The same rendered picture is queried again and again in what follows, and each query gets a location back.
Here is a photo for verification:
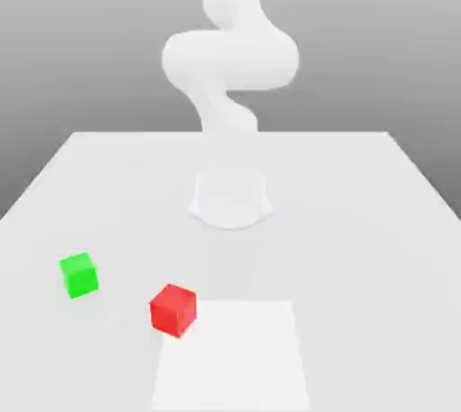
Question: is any small green cube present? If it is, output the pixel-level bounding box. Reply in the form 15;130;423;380
58;251;100;300

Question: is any small red cube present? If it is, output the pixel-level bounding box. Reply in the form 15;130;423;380
149;282;198;340

